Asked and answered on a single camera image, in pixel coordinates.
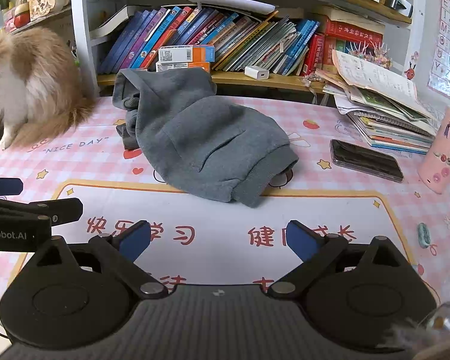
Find red round tin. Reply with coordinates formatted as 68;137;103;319
4;4;32;32

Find beaded key chain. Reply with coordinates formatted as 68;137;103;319
302;73;329;96

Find grey hoodie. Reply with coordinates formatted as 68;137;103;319
112;67;300;209

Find white flat tablet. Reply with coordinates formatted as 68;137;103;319
182;0;276;16

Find pile of notebooks and papers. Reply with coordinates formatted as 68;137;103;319
322;49;441;155

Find pink printed cup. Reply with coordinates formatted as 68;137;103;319
417;106;450;195

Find white charger plug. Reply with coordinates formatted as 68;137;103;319
245;65;271;81

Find fluffy orange white cat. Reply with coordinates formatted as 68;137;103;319
0;26;96;150

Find small green eraser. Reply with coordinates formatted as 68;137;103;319
417;222;431;249

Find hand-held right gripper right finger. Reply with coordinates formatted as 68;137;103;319
266;219;417;301

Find pink checked table mat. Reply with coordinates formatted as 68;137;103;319
0;95;450;346

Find row of colourful books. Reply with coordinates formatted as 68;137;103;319
97;5;325;76

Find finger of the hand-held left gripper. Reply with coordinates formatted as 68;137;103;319
0;175;24;196
0;195;84;224

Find black smartphone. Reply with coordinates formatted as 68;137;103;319
330;139;405;184

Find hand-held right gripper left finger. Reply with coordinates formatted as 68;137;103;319
33;220;170;301

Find orange white cardboard box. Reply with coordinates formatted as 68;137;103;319
155;61;211;74
158;45;215;62

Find red thick book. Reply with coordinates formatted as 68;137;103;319
324;18;384;51

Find wooden bookshelf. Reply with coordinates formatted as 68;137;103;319
69;0;428;96

